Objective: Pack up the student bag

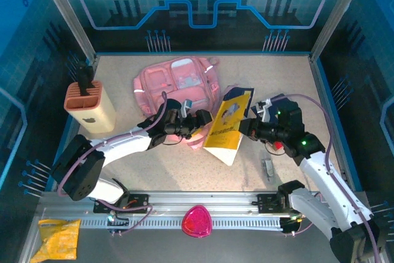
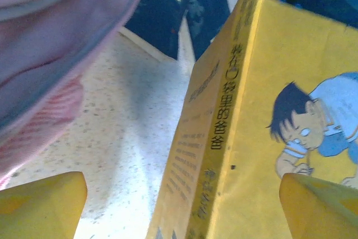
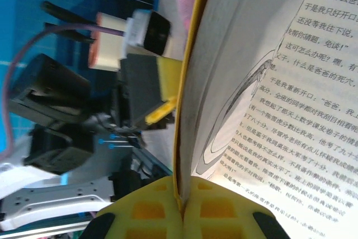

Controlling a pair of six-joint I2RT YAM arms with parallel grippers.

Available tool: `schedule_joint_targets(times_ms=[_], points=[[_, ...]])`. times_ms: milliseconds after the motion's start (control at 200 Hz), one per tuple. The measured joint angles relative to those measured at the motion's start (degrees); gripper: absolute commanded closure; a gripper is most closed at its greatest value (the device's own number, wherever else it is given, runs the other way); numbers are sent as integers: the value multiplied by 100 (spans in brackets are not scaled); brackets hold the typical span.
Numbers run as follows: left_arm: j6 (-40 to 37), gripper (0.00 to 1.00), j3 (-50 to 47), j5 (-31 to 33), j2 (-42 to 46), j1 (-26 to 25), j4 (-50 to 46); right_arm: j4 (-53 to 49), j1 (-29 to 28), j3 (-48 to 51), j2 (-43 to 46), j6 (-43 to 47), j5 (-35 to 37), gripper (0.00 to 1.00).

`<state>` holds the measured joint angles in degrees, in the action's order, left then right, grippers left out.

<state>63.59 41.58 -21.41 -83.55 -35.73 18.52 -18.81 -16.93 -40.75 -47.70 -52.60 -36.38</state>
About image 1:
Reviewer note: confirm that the yellow illustrated book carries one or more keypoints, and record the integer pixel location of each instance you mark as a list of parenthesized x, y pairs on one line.
[(224, 127)]

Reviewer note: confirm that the pink school backpack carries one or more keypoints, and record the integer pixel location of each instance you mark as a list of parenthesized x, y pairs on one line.
[(197, 93)]

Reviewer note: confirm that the red stationery packet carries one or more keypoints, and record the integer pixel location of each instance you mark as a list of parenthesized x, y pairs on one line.
[(278, 146)]

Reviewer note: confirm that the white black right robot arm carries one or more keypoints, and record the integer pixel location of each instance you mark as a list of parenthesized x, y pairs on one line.
[(320, 170)]

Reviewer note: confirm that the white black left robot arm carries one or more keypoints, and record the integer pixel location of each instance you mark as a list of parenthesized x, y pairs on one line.
[(123, 147)]

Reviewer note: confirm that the yellow plastic bag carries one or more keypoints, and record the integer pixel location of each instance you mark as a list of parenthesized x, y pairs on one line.
[(57, 240)]

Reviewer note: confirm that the small grey metal clip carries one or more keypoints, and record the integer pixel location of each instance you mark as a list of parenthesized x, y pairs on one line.
[(268, 169)]

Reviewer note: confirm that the aluminium front platform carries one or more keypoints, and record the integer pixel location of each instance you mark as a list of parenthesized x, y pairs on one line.
[(215, 198)]

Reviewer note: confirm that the beige holder orange slotted top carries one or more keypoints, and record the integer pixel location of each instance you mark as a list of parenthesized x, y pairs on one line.
[(95, 115)]

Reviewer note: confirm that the pink rounded triangular button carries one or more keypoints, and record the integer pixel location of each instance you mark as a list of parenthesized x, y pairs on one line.
[(197, 221)]

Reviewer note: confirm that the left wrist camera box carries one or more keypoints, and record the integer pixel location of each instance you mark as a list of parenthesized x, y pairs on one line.
[(186, 107)]

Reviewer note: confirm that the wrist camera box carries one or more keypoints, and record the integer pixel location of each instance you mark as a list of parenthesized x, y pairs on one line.
[(186, 107), (264, 112)]

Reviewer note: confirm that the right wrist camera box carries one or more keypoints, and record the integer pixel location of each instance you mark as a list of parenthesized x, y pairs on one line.
[(264, 112)]

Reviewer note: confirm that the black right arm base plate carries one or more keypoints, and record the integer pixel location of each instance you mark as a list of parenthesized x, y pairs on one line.
[(266, 204)]

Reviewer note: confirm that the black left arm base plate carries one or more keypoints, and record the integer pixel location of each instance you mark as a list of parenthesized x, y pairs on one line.
[(138, 204)]

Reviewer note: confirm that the aluminium frame post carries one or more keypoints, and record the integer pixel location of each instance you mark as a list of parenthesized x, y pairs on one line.
[(338, 7), (66, 7)]

